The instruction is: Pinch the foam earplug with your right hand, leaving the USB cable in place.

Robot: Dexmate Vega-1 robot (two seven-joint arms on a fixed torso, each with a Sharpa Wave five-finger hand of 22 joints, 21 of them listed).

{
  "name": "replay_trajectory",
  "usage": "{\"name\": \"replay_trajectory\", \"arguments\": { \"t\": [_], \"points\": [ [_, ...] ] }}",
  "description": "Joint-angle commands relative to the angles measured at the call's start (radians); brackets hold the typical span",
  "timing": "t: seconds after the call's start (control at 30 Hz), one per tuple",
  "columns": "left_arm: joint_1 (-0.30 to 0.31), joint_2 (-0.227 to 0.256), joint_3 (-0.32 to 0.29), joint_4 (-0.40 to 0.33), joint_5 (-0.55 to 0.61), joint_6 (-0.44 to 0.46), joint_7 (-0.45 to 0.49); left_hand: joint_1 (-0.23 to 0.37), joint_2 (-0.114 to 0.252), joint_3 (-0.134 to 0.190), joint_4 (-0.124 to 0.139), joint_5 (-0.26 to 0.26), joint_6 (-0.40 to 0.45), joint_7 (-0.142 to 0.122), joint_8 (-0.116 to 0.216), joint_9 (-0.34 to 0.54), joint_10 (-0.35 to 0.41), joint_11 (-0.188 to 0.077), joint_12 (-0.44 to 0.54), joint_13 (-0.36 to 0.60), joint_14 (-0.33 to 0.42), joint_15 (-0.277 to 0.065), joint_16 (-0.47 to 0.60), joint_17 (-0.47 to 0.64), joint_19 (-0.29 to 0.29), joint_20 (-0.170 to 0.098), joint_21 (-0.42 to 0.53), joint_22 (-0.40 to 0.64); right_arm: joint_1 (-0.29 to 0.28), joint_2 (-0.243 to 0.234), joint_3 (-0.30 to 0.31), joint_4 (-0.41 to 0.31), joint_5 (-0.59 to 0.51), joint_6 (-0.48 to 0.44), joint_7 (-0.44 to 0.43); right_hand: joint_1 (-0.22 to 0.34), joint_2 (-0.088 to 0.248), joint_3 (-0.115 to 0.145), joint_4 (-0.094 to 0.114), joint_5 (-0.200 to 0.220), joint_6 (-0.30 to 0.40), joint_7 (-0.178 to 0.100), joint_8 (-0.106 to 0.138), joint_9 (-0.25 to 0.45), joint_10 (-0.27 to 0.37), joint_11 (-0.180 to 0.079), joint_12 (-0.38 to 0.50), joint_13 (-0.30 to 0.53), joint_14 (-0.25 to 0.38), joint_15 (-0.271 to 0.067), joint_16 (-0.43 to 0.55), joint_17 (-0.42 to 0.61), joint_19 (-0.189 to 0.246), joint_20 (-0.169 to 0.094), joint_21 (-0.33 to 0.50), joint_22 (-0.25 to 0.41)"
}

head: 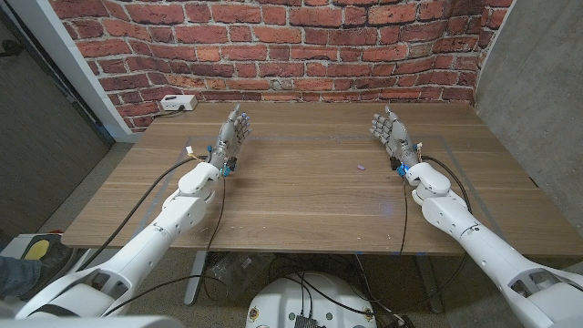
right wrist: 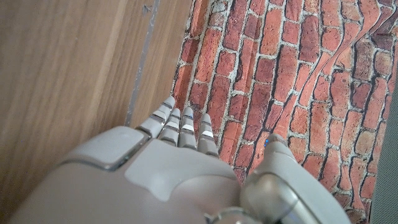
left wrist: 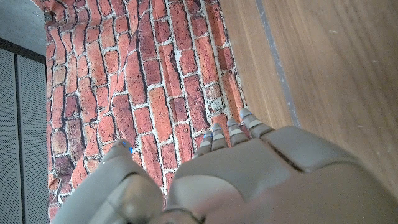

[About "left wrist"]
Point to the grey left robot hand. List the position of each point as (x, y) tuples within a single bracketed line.
[(248, 174)]

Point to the grey tape outline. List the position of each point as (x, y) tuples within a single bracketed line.
[(273, 46)]

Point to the printed red brick backdrop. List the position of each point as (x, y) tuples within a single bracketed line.
[(140, 77)]

